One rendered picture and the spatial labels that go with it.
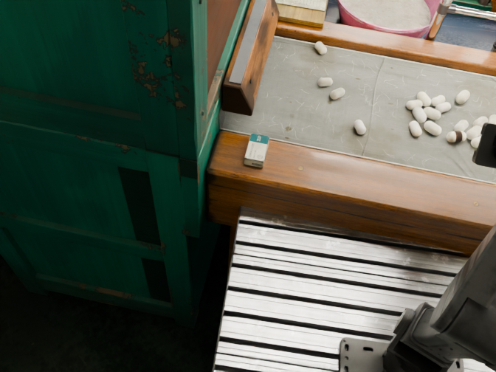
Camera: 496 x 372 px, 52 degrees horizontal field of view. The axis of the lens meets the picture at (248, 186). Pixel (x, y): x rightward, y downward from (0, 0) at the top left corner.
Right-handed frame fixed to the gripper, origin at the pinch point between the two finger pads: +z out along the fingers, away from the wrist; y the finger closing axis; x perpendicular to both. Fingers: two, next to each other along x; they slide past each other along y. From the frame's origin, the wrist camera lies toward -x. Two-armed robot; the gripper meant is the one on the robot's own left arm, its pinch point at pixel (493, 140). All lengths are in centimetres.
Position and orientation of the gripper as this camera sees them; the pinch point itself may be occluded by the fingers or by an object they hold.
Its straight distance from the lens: 96.5
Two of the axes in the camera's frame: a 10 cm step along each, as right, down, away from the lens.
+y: -9.8, -2.0, 0.7
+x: -1.8, 9.5, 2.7
